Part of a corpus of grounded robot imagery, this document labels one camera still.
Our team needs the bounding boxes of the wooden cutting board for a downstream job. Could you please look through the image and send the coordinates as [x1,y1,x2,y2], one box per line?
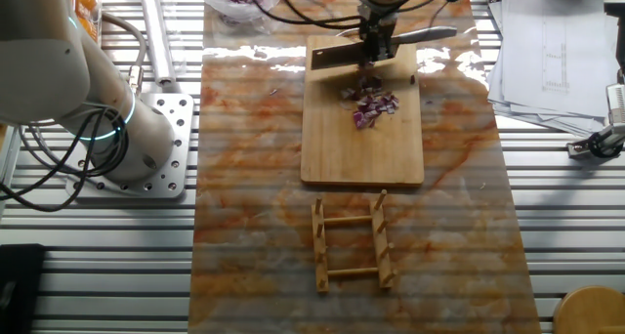
[299,33,426,188]

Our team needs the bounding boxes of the grey hose with connector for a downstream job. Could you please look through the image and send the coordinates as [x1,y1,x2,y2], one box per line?
[100,11,147,96]

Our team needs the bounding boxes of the wooden peg knife rack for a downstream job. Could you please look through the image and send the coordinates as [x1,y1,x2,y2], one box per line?
[311,188,399,295]

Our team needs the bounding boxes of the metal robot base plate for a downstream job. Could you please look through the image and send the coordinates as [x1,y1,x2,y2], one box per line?
[65,92,195,200]

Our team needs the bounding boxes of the stack of white papers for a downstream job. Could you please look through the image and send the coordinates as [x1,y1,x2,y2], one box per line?
[486,0,625,138]

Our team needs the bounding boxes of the black box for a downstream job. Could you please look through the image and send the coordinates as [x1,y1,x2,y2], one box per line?
[0,243,48,334]

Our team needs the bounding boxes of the grey camera on clamp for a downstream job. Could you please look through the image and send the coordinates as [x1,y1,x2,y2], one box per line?
[565,82,625,160]

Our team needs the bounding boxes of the steel cleaver knife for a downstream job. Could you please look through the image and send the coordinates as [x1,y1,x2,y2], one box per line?
[310,25,459,72]

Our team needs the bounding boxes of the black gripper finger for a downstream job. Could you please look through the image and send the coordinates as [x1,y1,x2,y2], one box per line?
[363,28,396,50]
[364,45,396,67]

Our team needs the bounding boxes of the orange marble pattern mat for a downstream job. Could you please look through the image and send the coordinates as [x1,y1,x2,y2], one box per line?
[187,0,542,334]

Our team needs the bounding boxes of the black gripper cable bundle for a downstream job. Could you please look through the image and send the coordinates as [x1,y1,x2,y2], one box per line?
[249,0,456,31]

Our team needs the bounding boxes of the clear plastic orange container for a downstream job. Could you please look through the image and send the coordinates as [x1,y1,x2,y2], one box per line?
[65,0,104,45]

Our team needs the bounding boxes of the wooden mug tree stand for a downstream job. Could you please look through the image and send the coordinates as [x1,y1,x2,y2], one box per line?
[553,284,625,334]

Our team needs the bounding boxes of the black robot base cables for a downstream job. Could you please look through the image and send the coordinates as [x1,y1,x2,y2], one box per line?
[0,105,131,214]

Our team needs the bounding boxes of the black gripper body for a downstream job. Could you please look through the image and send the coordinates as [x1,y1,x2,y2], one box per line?
[357,4,398,36]

